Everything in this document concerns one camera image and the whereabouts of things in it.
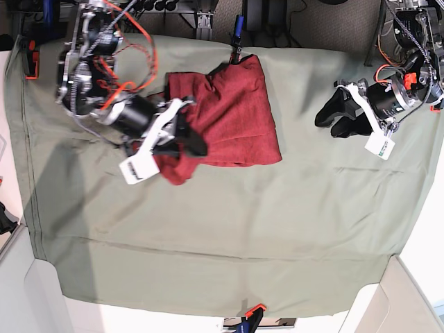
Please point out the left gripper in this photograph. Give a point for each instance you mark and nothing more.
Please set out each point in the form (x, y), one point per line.
(363, 109)

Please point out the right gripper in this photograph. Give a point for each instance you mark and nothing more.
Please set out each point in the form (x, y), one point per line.
(169, 132)

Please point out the red T-shirt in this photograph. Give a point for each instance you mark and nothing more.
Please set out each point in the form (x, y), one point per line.
(232, 114)

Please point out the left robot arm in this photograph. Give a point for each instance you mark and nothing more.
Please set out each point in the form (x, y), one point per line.
(401, 87)

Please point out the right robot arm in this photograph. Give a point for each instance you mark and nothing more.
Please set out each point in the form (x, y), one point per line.
(91, 92)

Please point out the orange right table clamp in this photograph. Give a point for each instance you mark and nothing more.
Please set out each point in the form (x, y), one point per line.
(436, 108)

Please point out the orange table clamp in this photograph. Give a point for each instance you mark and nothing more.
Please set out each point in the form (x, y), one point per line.
(436, 108)
(31, 61)

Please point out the green table cloth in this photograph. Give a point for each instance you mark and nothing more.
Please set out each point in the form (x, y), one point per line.
(302, 236)

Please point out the black power adapter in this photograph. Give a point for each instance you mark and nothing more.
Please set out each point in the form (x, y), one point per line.
(259, 14)

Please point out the orange black rear clamp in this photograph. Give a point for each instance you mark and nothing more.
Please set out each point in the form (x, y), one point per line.
(236, 40)

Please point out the orange black clamp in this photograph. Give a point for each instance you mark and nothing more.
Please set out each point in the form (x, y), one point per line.
(236, 40)
(251, 320)

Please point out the white power strip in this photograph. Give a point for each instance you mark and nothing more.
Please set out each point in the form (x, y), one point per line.
(153, 6)

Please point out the orange left table clamp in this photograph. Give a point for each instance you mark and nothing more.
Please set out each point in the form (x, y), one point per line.
(31, 61)

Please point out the orange black front clamp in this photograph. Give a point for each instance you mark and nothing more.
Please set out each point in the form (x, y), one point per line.
(251, 320)

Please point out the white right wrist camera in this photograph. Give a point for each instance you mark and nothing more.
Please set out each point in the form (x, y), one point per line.
(138, 168)

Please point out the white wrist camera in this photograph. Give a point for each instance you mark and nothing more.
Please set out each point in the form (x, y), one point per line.
(138, 168)
(380, 145)

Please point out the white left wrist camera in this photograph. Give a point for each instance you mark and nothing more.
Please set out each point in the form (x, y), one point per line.
(380, 145)

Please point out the aluminium frame post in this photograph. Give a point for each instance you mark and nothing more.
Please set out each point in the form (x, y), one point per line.
(204, 19)

